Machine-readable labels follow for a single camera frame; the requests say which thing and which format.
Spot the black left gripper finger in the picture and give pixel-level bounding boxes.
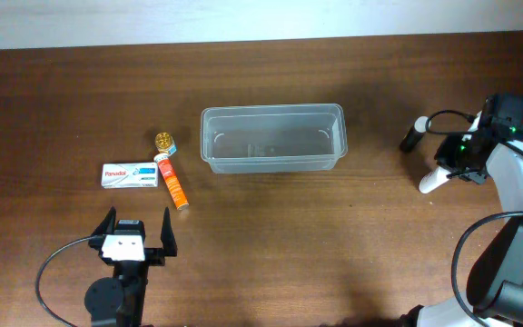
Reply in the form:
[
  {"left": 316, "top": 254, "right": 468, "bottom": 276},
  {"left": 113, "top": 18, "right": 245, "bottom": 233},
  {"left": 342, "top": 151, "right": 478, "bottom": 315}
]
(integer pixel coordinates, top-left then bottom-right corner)
[
  {"left": 160, "top": 207, "right": 178, "bottom": 257},
  {"left": 91, "top": 206, "right": 116, "bottom": 236}
]

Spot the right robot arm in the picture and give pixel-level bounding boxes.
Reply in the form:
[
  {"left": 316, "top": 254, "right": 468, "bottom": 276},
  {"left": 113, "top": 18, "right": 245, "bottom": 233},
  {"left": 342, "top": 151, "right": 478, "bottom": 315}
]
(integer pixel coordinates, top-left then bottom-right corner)
[{"left": 399, "top": 94, "right": 523, "bottom": 327}]

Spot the orange effervescent tablet tube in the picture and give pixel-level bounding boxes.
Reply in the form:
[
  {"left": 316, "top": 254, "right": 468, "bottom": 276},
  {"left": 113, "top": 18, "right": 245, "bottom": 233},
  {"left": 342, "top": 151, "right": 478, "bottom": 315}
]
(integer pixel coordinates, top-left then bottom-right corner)
[{"left": 153, "top": 154, "right": 189, "bottom": 211}]

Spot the white squeeze tube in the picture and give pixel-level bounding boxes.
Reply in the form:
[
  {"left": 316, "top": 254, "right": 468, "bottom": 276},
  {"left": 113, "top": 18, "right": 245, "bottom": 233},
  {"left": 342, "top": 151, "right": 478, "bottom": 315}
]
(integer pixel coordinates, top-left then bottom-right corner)
[{"left": 419, "top": 166, "right": 450, "bottom": 193}]

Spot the white Panadol medicine box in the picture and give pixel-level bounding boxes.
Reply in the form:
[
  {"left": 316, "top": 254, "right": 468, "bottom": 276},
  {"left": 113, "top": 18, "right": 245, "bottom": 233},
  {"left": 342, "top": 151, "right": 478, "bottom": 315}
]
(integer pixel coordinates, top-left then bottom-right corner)
[{"left": 101, "top": 163, "right": 158, "bottom": 189}]

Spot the black bottle with white cap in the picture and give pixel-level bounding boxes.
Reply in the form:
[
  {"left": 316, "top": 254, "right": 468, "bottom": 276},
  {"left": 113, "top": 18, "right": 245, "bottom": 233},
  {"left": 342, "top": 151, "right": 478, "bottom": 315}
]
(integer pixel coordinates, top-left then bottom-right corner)
[{"left": 399, "top": 116, "right": 429, "bottom": 153}]

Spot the clear plastic container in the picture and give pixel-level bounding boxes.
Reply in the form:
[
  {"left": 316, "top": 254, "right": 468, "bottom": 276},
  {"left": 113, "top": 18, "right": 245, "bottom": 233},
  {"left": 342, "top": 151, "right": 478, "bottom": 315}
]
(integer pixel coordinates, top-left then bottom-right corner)
[{"left": 200, "top": 104, "right": 348, "bottom": 174}]

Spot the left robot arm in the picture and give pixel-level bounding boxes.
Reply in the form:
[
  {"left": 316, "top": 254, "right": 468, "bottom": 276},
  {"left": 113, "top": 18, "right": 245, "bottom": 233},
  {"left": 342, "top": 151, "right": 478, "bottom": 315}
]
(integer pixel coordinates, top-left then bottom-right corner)
[{"left": 84, "top": 208, "right": 178, "bottom": 327}]

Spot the small gold-lid jar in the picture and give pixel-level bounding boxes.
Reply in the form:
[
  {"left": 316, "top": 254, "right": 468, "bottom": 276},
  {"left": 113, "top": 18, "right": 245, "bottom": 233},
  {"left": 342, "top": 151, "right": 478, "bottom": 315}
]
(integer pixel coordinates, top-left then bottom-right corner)
[{"left": 154, "top": 132, "right": 177, "bottom": 155}]

